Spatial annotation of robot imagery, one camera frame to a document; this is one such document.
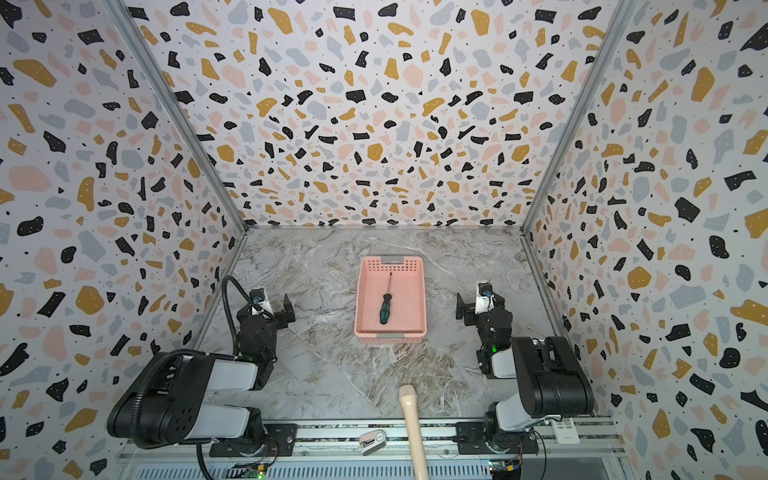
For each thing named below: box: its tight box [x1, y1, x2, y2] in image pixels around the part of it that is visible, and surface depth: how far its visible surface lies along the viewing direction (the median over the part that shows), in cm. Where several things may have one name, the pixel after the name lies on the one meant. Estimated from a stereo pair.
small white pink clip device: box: [359, 429, 387, 456], surface depth 74 cm
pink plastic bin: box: [354, 255, 428, 344], surface depth 102 cm
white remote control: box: [550, 418, 580, 445], surface depth 76 cm
